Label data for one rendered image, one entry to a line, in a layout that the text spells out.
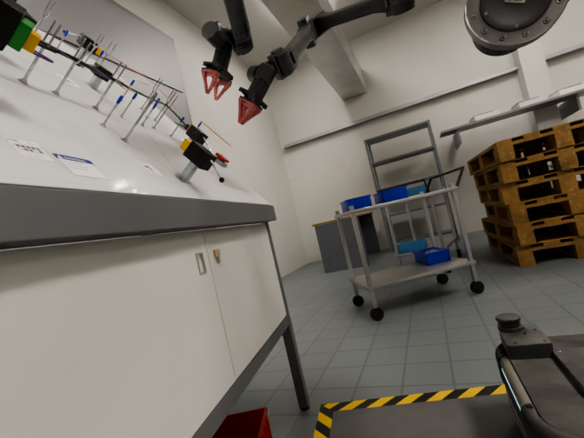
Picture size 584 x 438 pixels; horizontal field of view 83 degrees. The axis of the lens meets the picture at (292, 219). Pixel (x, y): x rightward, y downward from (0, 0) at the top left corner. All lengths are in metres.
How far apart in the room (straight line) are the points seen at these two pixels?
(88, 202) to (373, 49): 6.68
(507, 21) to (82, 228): 0.94
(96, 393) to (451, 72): 6.60
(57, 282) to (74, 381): 0.13
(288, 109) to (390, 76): 2.05
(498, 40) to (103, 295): 0.96
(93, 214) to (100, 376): 0.23
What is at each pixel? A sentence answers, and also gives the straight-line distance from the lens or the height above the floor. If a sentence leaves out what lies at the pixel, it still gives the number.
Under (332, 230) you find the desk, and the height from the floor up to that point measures 0.60.
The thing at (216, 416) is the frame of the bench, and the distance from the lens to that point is 0.86.
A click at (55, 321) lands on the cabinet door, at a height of 0.70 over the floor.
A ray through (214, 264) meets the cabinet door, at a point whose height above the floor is 0.70.
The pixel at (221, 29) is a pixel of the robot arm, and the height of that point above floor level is 1.41.
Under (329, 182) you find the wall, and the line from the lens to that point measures 6.63.
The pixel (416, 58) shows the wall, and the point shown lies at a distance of 6.86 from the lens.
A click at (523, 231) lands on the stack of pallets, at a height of 0.30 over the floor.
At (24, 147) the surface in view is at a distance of 0.61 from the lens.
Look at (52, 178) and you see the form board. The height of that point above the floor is 0.89.
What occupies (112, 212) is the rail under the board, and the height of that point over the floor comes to 0.83.
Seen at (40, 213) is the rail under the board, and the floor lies 0.83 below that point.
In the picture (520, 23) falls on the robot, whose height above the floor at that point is 1.07.
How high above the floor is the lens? 0.74
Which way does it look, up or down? 2 degrees up
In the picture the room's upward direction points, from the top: 13 degrees counter-clockwise
